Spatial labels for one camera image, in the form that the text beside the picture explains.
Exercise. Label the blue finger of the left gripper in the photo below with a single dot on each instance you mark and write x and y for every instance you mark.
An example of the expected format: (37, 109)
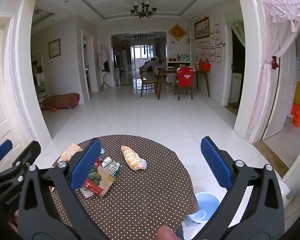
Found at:
(24, 160)
(5, 148)

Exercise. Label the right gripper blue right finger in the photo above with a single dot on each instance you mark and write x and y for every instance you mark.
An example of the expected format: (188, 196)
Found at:
(252, 207)

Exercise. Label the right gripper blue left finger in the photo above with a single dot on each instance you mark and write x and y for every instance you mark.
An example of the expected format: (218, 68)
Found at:
(49, 207)

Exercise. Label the red brown paper bag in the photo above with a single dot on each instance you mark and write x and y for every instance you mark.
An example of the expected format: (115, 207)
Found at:
(98, 181)

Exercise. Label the yellow white wrapper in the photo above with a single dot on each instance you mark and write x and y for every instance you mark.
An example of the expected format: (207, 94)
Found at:
(132, 159)

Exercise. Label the light blue trash bin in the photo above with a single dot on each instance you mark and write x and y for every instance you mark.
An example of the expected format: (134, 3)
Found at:
(208, 204)

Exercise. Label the person's left hand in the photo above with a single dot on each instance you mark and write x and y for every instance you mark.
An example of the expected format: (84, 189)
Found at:
(13, 217)

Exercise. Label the person's right hand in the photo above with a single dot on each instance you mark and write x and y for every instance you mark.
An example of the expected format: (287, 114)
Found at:
(166, 233)

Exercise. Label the white panel door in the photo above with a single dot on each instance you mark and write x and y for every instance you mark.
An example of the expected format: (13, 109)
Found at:
(0, 99)

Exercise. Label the brown upholstered bench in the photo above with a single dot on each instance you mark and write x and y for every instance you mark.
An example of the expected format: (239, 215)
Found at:
(69, 100)

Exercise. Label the white shoe rack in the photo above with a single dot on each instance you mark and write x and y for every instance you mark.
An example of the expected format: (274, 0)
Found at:
(39, 76)

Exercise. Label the small white crumpled packet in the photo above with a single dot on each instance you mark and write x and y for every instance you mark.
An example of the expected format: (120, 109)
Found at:
(111, 166)

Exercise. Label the person's blue jeans leg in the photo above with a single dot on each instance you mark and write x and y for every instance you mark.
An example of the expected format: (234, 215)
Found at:
(179, 232)

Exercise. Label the brown polka dot tablecloth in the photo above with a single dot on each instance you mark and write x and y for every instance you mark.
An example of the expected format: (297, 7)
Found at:
(139, 202)

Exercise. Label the orange plastic stool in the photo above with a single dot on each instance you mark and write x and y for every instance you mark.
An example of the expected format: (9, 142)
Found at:
(296, 114)

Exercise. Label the coat stand with clothes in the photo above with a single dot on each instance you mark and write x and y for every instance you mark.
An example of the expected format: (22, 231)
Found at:
(104, 65)

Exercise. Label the wooden dining chair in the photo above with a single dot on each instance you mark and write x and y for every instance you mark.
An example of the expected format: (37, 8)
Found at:
(145, 83)

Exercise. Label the chair with red jersey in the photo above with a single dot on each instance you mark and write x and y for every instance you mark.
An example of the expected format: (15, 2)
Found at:
(184, 79)

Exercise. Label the red gift bag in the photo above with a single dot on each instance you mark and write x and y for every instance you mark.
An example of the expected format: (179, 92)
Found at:
(204, 64)

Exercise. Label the wooden dining table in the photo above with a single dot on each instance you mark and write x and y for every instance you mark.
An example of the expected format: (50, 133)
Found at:
(163, 71)

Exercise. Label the white sideboard shelf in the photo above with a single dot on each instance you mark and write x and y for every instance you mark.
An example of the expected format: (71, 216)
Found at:
(174, 65)

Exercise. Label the black chandelier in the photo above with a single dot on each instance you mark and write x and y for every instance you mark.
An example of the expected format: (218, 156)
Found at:
(143, 10)

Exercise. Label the pink lace door curtain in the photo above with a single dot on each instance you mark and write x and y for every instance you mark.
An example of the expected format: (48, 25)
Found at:
(282, 28)

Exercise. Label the framed picture left wall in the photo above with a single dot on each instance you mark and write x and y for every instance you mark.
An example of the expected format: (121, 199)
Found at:
(55, 48)

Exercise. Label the framed painting right wall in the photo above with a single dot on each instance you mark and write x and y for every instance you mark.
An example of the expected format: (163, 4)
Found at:
(202, 28)

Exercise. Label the gold diamond wall decoration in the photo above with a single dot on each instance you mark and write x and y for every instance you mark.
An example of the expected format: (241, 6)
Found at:
(177, 32)

